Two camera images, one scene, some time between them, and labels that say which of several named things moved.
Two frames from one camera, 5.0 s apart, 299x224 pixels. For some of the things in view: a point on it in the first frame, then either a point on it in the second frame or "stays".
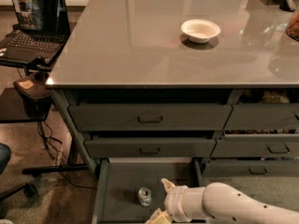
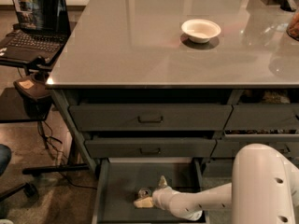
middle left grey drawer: [150, 147] stays
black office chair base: [31, 189] stays
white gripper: [173, 201] to [162, 197]
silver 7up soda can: [145, 196] stays
